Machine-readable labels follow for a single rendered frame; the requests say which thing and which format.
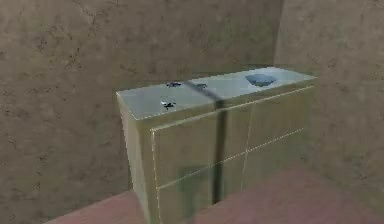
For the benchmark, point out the small black and white object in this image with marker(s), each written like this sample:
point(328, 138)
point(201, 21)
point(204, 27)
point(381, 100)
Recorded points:
point(167, 104)

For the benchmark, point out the small black flat object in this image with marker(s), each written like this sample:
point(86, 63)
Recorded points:
point(173, 84)

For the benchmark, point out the olive green chest of drawers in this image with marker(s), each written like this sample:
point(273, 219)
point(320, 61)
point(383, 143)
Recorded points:
point(186, 150)

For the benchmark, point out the blue grey bowl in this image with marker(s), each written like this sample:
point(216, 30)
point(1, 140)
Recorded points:
point(260, 80)

